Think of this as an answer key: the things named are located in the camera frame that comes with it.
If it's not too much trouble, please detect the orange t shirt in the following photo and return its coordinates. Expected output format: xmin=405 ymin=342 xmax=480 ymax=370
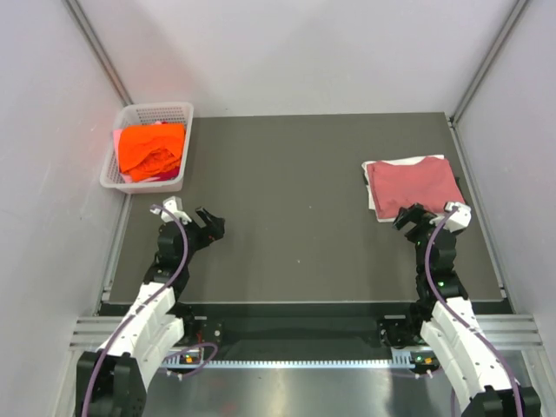
xmin=118 ymin=122 xmax=187 ymax=182

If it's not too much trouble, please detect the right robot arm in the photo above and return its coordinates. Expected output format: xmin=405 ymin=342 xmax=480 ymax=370
xmin=393 ymin=202 xmax=541 ymax=416

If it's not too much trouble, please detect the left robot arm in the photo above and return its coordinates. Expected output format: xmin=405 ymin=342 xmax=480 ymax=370
xmin=75 ymin=197 xmax=225 ymax=416

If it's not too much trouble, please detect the magenta shirt in basket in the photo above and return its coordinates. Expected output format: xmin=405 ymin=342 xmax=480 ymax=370
xmin=153 ymin=168 xmax=180 ymax=182

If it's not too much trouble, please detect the light pink shirt in basket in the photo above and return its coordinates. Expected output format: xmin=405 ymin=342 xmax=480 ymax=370
xmin=112 ymin=129 xmax=156 ymax=183

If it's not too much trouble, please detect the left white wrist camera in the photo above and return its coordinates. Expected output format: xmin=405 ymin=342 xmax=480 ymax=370
xmin=149 ymin=195 xmax=192 ymax=225

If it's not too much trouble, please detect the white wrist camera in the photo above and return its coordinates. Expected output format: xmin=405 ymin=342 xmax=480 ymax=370
xmin=149 ymin=195 xmax=192 ymax=225
xmin=444 ymin=202 xmax=472 ymax=234

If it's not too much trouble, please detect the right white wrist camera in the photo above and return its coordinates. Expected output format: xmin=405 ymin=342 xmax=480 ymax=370
xmin=444 ymin=202 xmax=472 ymax=234

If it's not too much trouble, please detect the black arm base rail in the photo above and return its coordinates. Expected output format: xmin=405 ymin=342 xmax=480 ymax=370
xmin=97 ymin=301 xmax=518 ymax=361

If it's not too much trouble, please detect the grey slotted cable duct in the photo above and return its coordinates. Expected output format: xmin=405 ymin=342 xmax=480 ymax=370
xmin=160 ymin=348 xmax=440 ymax=373

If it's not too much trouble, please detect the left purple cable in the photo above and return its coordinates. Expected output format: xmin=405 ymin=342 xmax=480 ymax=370
xmin=80 ymin=203 xmax=218 ymax=417

